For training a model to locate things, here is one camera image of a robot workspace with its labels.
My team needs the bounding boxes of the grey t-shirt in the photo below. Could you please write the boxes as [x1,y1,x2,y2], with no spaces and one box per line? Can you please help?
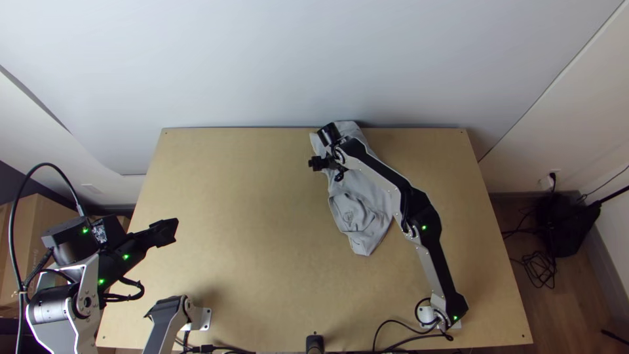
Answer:
[309,120,395,257]

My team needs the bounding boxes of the brown cardboard box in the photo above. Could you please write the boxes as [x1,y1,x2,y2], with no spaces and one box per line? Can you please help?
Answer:
[0,193,85,318]

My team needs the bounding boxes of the black bag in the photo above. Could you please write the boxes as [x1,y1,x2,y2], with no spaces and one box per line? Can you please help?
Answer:
[534,191,603,260]

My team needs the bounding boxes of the thick black cable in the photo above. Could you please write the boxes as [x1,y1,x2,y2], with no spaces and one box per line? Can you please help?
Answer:
[9,162,88,354]

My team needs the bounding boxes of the white wall socket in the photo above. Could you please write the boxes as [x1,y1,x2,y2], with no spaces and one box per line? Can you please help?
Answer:
[537,169,562,191]

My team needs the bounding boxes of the tangled black floor cables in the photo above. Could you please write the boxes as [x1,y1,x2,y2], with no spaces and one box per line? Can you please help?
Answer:
[501,206,559,291]

